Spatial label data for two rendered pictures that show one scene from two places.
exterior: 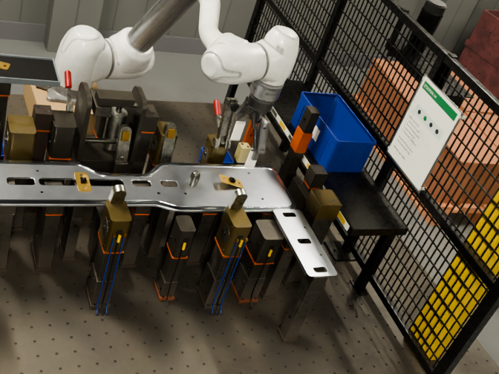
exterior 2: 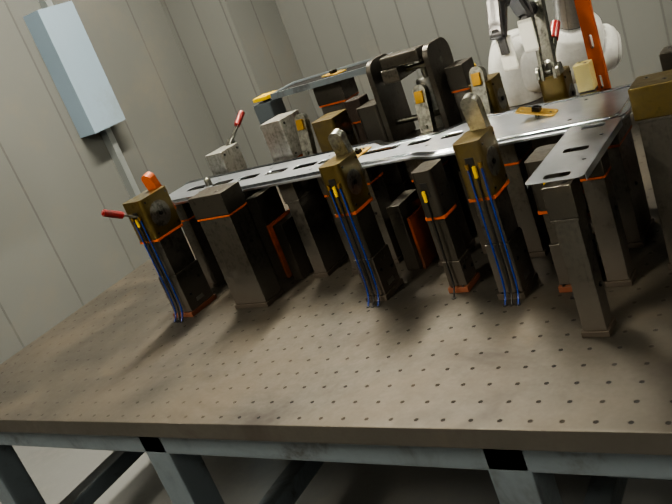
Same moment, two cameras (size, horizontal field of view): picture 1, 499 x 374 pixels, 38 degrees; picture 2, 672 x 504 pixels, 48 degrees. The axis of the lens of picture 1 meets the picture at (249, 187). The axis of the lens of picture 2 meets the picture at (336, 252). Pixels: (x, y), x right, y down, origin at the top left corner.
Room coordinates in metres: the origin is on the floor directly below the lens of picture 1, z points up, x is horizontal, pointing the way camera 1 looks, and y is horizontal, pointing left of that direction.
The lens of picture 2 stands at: (0.88, -1.27, 1.41)
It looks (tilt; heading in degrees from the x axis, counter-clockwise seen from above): 19 degrees down; 71
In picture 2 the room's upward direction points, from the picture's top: 21 degrees counter-clockwise
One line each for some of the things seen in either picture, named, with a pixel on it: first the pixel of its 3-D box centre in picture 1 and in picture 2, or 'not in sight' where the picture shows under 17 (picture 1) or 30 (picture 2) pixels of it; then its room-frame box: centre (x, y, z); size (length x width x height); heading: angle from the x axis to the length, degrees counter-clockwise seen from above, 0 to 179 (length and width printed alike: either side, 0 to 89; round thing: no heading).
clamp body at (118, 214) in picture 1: (108, 260); (359, 231); (1.48, 0.30, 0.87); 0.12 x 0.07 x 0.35; 33
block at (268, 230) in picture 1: (257, 266); (563, 222); (1.73, -0.11, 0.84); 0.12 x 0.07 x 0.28; 33
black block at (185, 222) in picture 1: (175, 263); (443, 231); (1.60, 0.13, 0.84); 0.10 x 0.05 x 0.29; 33
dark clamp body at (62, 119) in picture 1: (54, 166); (398, 165); (1.77, 0.60, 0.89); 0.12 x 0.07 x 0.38; 33
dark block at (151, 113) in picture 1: (135, 162); (481, 141); (1.91, 0.38, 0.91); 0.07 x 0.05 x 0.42; 33
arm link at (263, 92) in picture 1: (266, 87); not in sight; (1.86, 0.06, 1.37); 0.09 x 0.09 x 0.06
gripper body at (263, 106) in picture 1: (258, 107); not in sight; (1.86, 0.06, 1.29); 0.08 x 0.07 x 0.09; 33
